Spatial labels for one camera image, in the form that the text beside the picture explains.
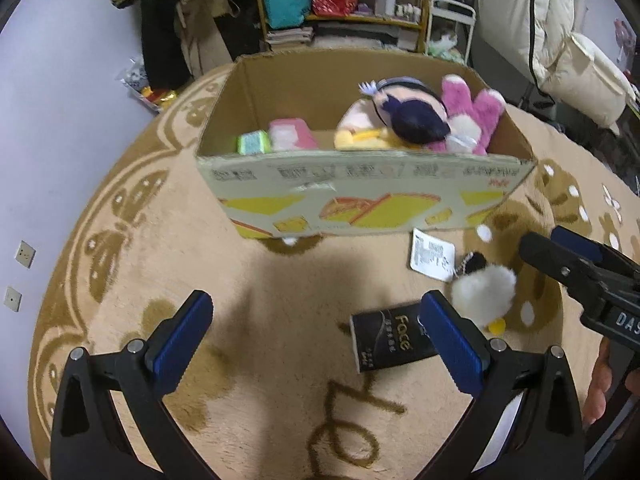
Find pink tissue pack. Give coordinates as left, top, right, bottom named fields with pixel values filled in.
left=268, top=117, right=321, bottom=152

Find clear bag with yellow contents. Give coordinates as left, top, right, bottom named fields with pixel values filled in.
left=119, top=57, right=179, bottom=112

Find dark-haired plush doll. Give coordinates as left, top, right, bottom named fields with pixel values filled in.
left=357, top=75, right=454, bottom=145

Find white padded chair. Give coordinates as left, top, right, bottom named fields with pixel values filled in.
left=474, top=0, right=637, bottom=129

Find black hanging garment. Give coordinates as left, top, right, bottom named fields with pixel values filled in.
left=214, top=0, right=264, bottom=59

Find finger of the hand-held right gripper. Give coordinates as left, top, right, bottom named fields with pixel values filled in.
left=518, top=232, right=603, bottom=307
left=551, top=225, right=640, bottom=277

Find khaki trousers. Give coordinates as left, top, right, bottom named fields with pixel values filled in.
left=174, top=0, right=237, bottom=79

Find stack of books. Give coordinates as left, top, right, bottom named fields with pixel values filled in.
left=264, top=24, right=315, bottom=51

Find pale green white bag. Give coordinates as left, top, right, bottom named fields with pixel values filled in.
left=427, top=29, right=464, bottom=62

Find person's right hand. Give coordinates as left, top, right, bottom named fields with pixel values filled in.
left=582, top=337, right=629, bottom=427

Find black coat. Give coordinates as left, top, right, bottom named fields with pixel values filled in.
left=139, top=0, right=194, bottom=89

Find black tissue pack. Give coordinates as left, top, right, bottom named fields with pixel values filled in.
left=349, top=299, right=442, bottom=375

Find white plush toy with tag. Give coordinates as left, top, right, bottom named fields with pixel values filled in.
left=408, top=227, right=517, bottom=335

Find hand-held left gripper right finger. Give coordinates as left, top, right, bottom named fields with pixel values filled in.
left=420, top=289, right=587, bottom=480

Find yellow plush toy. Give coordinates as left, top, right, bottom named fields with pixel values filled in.
left=333, top=99, right=417, bottom=151

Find printed cardboard box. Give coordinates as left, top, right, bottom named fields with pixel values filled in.
left=194, top=48, right=539, bottom=241

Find green tissue pack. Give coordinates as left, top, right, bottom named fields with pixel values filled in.
left=236, top=129, right=273, bottom=155

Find white trolley cart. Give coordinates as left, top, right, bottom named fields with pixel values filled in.
left=424, top=0, right=476, bottom=67

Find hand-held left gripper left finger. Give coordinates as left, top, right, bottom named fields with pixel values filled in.
left=50, top=290, right=214, bottom=480

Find pink plush toy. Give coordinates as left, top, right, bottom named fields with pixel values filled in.
left=425, top=73, right=507, bottom=156

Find pile of papers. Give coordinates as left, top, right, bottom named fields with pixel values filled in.
left=314, top=24, right=427, bottom=52

